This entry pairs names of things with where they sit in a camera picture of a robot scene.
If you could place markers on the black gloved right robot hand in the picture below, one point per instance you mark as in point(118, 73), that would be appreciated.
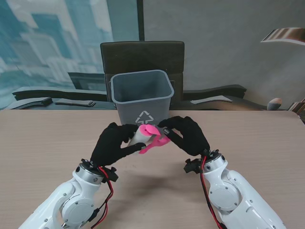
point(190, 138)

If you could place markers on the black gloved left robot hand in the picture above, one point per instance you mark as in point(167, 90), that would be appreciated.
point(112, 143)

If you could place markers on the white lint roller refill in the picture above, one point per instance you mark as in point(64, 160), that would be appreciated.
point(138, 138)

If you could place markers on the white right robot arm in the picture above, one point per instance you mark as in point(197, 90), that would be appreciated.
point(233, 198)

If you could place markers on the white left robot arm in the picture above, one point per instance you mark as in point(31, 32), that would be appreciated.
point(64, 202)

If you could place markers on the white paper sheet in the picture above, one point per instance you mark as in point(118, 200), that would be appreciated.
point(210, 99)

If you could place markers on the grey plastic waste bin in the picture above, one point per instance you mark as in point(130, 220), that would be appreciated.
point(143, 100)

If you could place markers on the dark paper stack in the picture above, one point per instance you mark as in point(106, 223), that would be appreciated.
point(74, 103)

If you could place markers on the black curved desk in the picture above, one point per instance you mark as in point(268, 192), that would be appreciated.
point(71, 95)

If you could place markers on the small black desk object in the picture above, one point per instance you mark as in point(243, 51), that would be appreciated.
point(45, 101)

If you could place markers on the black office chair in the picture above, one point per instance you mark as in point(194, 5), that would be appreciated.
point(143, 57)

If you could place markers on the brown wooden furniture piece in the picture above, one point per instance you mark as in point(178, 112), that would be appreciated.
point(297, 107)

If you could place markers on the brown curved wooden board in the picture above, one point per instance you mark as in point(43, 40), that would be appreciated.
point(286, 35)

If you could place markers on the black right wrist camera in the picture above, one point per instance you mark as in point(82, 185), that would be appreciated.
point(191, 167)

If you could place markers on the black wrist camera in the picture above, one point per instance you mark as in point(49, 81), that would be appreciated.
point(112, 174)
point(191, 167)

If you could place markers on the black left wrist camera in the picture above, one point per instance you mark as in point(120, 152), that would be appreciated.
point(112, 174)

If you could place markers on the black window post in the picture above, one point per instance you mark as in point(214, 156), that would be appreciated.
point(140, 20)

